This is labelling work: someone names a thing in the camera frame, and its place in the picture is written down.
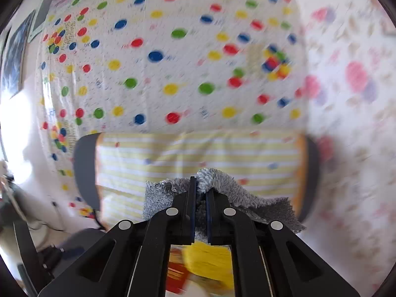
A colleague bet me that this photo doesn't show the grey fluffy cloth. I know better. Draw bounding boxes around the grey fluffy cloth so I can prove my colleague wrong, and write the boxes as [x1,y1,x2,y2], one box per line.
[143,168,307,243]

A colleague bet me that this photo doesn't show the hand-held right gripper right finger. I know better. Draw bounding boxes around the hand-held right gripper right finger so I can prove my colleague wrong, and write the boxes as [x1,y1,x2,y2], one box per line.
[206,189,361,297]

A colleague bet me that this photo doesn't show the polka dot sheet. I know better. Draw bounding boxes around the polka dot sheet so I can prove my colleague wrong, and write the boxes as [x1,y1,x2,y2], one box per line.
[35,0,310,220]

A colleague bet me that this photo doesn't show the yellow striped chair cover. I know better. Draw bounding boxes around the yellow striped chair cover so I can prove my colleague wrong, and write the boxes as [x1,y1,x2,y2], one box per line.
[95,131,305,232]

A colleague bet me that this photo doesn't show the yellow crumpled packet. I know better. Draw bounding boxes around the yellow crumpled packet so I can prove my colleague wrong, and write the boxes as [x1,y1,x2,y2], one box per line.
[182,242,233,294]

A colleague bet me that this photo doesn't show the grey framed wall poster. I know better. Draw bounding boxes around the grey framed wall poster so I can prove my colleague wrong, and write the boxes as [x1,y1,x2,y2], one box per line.
[29,0,72,42]

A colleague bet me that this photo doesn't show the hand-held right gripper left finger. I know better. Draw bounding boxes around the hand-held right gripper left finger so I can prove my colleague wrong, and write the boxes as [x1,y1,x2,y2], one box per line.
[38,176,198,297]

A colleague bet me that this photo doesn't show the black stand leg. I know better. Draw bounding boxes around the black stand leg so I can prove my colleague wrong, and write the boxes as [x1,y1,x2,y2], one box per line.
[12,221,47,297]

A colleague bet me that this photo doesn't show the dark wall poster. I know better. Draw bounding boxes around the dark wall poster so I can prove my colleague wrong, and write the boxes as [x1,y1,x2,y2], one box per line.
[0,9,36,99]

